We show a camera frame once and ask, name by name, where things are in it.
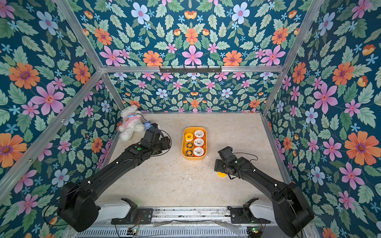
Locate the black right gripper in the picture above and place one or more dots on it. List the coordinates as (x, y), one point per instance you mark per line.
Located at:
(220, 167)

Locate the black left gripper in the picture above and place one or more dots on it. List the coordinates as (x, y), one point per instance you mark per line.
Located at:
(165, 142)

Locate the orange sealing tape roll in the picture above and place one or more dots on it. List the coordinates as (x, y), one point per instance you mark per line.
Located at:
(199, 134)
(198, 152)
(198, 142)

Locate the yellow plastic storage box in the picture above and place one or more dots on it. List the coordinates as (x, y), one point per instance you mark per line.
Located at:
(184, 142)

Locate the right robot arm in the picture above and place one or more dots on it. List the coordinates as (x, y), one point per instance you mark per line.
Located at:
(291, 211)

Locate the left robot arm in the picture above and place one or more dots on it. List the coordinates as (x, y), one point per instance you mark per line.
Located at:
(78, 205)

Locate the white plush teddy bear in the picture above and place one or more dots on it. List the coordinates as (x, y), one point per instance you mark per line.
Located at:
(131, 122)

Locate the black hook rack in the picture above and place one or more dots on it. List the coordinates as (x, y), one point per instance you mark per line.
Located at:
(190, 69)

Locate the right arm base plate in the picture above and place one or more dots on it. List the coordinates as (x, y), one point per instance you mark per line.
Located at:
(254, 211)

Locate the aluminium front rail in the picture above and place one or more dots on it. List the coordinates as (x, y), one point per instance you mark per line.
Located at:
(166, 214)

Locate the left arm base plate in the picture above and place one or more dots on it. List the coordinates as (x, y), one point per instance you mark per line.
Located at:
(135, 215)

